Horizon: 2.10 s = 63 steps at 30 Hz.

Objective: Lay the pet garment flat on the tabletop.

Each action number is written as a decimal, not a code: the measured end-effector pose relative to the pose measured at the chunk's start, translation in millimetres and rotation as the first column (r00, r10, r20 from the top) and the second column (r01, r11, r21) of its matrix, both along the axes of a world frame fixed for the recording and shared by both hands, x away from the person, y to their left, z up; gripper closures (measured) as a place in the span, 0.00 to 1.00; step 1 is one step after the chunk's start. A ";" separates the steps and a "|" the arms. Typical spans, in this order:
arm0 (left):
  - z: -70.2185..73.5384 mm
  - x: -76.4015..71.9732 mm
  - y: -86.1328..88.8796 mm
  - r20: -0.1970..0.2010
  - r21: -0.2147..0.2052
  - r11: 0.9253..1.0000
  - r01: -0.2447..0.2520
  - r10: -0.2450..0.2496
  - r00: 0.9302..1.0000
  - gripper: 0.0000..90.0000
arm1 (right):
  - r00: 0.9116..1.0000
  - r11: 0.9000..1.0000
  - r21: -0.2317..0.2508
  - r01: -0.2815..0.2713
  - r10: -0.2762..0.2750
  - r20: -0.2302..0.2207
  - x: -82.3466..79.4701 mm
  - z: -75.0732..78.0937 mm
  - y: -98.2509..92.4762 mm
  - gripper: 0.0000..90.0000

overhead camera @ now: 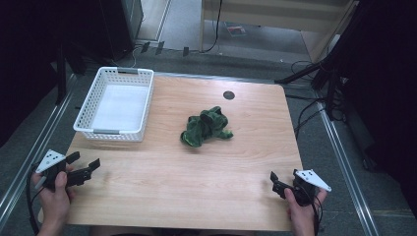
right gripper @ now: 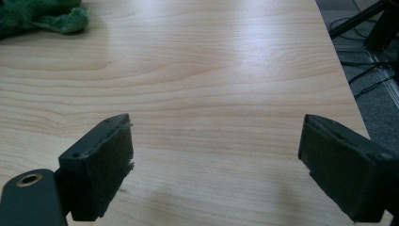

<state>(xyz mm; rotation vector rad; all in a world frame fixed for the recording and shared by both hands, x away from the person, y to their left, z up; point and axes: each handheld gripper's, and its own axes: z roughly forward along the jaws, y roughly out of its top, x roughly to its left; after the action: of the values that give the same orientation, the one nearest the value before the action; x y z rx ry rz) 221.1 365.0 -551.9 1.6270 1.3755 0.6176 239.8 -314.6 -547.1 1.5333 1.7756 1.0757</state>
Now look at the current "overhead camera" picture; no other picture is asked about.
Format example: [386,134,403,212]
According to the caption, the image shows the person's right hand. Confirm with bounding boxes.
[283,187,328,230]

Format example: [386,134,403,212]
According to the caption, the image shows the black floor cables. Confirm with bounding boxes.
[284,59,332,141]

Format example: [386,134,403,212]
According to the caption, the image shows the black cabinet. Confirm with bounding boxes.
[97,0,146,62]

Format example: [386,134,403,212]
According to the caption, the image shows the black metal stand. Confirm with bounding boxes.
[274,55,352,122]
[53,38,111,106]

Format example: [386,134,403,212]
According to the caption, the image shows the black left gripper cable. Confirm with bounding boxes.
[26,162,42,236]

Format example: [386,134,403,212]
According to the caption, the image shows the red booklet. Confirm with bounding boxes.
[225,22,248,37]

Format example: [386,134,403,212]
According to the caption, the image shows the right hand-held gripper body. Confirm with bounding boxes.
[292,168,332,207]

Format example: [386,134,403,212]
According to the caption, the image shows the green plush toy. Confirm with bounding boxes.
[179,105,235,148]

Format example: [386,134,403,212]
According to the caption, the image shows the white plastic basket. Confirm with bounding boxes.
[72,66,155,143]

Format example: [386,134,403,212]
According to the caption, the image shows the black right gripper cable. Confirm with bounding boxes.
[307,191,325,236]

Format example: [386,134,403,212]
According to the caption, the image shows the person's left hand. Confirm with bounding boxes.
[31,164,78,228]

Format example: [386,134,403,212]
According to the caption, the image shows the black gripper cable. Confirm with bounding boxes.
[26,162,42,236]
[307,191,325,236]

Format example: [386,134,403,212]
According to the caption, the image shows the light wooden shelf unit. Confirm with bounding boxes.
[199,0,360,64]

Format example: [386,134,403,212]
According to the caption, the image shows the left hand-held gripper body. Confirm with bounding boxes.
[33,148,71,192]

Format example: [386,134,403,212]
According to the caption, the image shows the metal floor rail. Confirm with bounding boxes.
[0,74,79,227]
[316,99,382,236]

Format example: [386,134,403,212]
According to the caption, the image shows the black hanging cable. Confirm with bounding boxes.
[200,0,224,54]

